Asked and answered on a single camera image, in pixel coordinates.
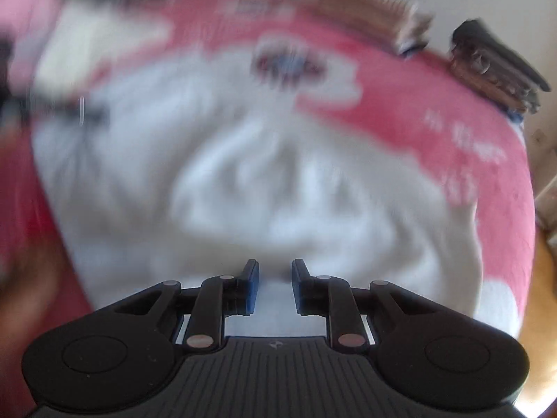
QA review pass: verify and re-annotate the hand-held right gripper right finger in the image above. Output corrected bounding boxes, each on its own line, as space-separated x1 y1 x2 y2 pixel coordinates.
291 259 436 350

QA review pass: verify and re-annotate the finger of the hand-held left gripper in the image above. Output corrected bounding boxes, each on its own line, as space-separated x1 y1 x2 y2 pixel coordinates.
22 93 109 126

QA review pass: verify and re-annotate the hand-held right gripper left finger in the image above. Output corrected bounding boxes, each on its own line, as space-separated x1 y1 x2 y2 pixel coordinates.
114 259 262 351

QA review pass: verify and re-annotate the white sweatshirt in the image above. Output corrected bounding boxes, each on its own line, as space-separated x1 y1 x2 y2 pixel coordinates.
32 48 484 336

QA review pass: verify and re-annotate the stack of dark folded clothes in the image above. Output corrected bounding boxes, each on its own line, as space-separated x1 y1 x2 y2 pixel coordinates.
448 17 551 114

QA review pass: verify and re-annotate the white fluffy cloth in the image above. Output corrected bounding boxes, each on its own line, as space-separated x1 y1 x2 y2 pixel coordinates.
37 4 170 92

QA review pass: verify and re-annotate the pink floral blanket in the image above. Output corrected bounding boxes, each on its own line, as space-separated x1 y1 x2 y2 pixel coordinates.
0 0 536 340

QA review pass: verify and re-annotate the pink checked folded sweater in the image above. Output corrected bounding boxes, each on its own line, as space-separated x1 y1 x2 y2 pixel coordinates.
311 0 421 42

